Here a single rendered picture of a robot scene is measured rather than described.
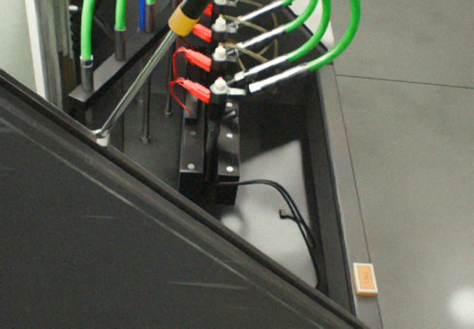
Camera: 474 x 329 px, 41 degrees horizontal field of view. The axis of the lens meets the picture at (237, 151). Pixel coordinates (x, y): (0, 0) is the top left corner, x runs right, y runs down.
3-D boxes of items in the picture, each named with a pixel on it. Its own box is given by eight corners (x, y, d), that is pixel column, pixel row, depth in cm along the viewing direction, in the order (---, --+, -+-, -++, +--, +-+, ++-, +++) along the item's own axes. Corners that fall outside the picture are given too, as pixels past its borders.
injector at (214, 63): (226, 152, 118) (241, 63, 103) (199, 150, 118) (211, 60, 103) (226, 142, 120) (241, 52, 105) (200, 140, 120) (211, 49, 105)
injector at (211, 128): (226, 186, 113) (242, 96, 98) (199, 183, 112) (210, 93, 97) (226, 174, 115) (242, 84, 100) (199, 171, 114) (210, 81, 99)
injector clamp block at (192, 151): (230, 230, 116) (240, 174, 105) (174, 226, 115) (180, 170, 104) (228, 104, 140) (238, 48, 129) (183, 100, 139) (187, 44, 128)
